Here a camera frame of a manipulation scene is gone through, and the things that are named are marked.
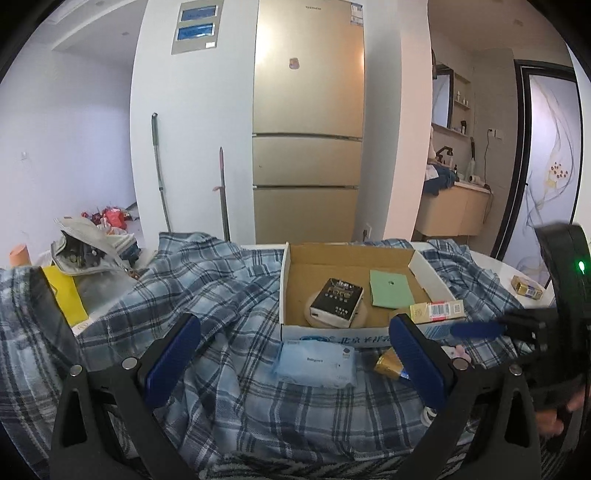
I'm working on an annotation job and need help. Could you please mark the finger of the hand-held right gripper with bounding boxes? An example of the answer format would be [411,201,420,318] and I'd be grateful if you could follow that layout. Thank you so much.
[450,308,557,354]

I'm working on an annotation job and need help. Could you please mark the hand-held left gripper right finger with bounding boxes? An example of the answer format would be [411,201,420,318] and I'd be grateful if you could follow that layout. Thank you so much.
[388,313,541,480]

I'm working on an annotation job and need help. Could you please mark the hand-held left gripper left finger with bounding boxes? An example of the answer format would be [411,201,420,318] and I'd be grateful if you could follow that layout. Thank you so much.
[50,313,202,480]

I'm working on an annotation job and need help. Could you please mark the yellow and white carton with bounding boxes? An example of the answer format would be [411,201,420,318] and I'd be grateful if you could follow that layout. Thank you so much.
[409,299,467,324]

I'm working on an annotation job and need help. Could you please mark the round tan perforated disc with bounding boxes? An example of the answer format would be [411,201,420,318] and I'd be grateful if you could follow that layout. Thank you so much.
[303,288,368,328]

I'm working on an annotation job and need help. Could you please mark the green wallet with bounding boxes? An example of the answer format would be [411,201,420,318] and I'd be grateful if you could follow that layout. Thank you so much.
[369,270,416,309]

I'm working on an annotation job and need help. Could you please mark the small black box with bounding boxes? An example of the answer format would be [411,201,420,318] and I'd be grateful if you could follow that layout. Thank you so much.
[308,278,365,328]

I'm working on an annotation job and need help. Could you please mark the cardboard box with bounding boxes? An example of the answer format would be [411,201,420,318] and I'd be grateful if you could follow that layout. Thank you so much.
[279,241,462,344]

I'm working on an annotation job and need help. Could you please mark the person's right hand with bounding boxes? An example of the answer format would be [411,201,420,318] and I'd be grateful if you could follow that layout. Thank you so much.
[536,388,587,439]

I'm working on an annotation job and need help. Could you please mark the gold tube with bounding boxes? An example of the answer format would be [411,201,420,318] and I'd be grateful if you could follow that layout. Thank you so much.
[373,348,413,380]

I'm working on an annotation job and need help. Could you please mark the small yellow pack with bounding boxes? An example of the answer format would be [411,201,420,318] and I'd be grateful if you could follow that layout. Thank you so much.
[511,275,546,300]

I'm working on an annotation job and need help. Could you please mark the blue plaid blanket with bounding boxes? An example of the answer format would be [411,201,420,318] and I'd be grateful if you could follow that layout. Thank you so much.
[0,231,555,480]

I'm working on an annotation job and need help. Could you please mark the clear plastic bag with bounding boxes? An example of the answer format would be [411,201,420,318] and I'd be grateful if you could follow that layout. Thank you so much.
[76,272,139,319]

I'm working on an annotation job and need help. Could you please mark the blue wet wipes pack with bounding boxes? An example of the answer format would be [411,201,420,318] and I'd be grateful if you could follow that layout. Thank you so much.
[272,340,357,388]

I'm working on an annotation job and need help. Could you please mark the wooden vanity cabinet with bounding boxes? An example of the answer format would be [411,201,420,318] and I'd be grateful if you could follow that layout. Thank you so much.
[413,182,492,238]

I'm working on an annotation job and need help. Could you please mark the yellow paper bag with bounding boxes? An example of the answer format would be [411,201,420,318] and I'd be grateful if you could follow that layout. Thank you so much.
[44,265,89,326]

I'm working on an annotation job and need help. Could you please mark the grey white bag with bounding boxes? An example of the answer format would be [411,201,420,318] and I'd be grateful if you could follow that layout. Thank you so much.
[51,217,139,278]

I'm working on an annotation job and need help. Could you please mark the blue cloth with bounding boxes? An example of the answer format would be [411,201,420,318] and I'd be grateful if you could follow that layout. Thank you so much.
[422,164,458,197]

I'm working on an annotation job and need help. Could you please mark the red packets pile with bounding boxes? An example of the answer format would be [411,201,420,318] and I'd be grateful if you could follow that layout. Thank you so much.
[81,207,132,228]

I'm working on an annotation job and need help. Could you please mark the black framed glass door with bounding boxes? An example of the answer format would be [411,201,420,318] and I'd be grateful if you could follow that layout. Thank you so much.
[489,59,583,278]

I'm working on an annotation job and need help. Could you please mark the dark broom stick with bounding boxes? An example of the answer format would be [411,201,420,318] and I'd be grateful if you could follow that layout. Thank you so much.
[213,147,230,241]

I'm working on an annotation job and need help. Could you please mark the bathroom mirror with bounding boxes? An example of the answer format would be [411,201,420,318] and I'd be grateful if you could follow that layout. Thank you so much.
[431,65,455,129]

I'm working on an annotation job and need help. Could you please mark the gold three-door refrigerator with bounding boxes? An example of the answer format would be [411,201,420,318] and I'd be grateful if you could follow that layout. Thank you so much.
[252,0,365,243]

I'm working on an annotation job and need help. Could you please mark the grey mop handle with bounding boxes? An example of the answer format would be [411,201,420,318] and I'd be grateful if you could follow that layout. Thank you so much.
[150,112,172,233]

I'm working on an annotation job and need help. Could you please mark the bathroom wall shelf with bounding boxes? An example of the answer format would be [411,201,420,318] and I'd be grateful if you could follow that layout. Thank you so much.
[452,71,472,110]

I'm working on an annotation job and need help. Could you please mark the wall electrical panel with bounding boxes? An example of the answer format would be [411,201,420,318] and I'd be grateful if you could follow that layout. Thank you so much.
[171,0,225,56]

